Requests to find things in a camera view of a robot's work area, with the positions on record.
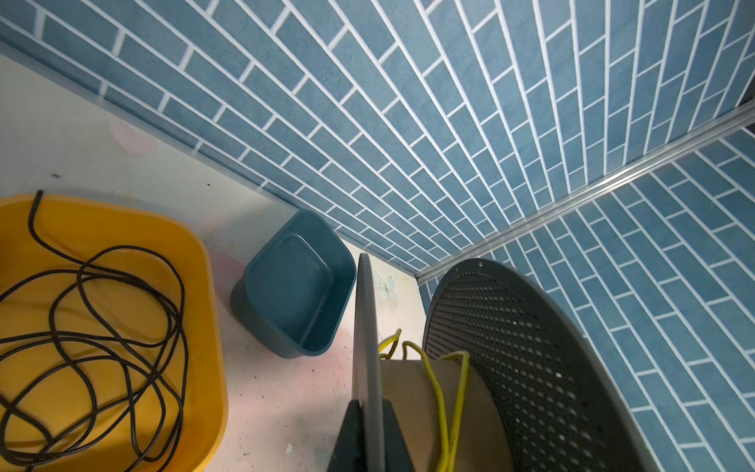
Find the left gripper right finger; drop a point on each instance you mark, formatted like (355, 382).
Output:
(397, 457)

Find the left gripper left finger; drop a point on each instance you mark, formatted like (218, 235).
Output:
(347, 455)

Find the grey cable spool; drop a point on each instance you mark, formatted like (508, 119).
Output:
(502, 381)

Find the teal plastic bin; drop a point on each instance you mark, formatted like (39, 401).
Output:
(293, 294)

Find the yellow plastic bin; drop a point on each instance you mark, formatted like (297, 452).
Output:
(110, 347)

